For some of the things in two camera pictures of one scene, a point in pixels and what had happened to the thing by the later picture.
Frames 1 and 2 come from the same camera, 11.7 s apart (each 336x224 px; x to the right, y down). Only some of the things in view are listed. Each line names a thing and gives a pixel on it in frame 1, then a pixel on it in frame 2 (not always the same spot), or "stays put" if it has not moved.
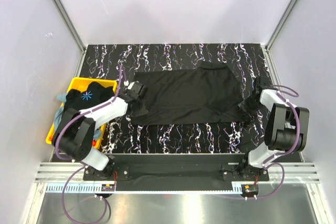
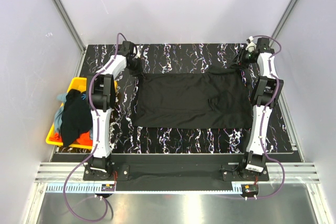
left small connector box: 108,187 stays put
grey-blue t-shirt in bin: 58,116 stays put
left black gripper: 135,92 → 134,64
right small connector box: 248,190 stays put
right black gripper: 245,106 → 238,62
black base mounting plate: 176,172 stays put
